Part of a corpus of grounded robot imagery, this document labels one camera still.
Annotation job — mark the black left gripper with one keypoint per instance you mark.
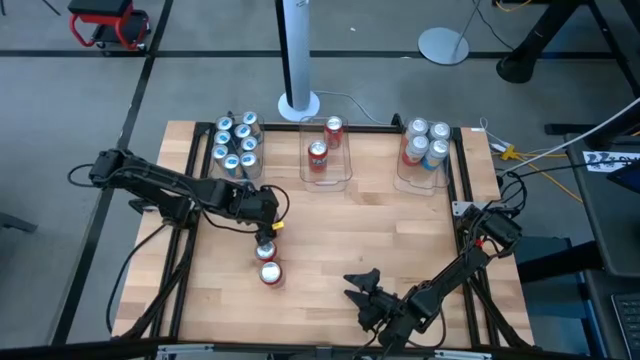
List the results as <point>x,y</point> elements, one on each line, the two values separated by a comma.
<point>255,205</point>

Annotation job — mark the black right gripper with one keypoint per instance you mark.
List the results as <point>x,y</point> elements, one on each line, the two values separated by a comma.
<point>382,312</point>

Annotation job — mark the red Fanta strawberry can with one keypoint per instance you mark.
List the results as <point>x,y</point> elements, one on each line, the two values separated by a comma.
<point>317,148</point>
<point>265,251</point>
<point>333,124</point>
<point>270,272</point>

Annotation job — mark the clear plastic bin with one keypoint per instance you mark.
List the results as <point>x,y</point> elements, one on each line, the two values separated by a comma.
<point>255,176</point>
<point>327,182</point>
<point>422,181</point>

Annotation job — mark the blue Spindrift can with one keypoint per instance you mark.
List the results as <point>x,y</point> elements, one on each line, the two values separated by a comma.
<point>437,148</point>

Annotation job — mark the Spindrift sparkling water can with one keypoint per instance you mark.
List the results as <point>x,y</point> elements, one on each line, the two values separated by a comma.
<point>417,125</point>

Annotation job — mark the orange Spindrift can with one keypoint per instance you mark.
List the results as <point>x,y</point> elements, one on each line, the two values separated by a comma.
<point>440,131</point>

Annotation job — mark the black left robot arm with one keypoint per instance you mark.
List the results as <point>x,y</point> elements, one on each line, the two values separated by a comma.
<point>165,182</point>

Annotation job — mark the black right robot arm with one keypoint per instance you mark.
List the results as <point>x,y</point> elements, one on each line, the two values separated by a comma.
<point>450,280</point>

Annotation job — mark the tower fan with round base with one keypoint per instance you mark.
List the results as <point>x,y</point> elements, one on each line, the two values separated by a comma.
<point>298,107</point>

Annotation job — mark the white power adapter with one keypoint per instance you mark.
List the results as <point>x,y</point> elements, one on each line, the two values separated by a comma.
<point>497,147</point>

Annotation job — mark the black desk support bar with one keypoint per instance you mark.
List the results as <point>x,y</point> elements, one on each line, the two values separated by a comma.
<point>560,262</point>

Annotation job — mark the yellow power plug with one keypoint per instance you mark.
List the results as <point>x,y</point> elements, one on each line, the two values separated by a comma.
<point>509,152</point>

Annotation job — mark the grey chair leg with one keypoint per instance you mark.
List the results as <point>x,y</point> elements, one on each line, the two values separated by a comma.
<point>17,223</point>

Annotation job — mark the dark grey desk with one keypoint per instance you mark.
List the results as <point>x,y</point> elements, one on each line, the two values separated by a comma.
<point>615,225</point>

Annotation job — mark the grey round floor stand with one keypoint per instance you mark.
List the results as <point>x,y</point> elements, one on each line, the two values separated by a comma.
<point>442,46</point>

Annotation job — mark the black desk foot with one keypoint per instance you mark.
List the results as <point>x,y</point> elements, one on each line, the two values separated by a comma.
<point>570,128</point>

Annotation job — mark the black keyboard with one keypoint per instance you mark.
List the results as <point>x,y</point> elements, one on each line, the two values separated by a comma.
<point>627,325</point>

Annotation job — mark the red black rolling stool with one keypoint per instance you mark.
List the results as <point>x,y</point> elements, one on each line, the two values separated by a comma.
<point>109,22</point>

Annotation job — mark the white paper sign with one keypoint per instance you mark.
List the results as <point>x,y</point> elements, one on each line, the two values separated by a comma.
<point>610,161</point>

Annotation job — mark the thick black stand leg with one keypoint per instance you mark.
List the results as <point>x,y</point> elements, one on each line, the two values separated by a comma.
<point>525,60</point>

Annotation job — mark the silver metal bracket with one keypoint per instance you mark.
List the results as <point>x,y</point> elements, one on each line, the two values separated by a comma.
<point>462,355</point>
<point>185,348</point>

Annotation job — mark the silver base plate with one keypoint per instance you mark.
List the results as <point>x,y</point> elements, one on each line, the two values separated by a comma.
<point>461,207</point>

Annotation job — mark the black aluminium table frame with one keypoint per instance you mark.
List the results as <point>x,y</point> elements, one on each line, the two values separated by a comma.
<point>375,128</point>

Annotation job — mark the black diagonal frame bar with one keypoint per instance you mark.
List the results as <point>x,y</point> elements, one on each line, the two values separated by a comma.
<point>615,47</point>

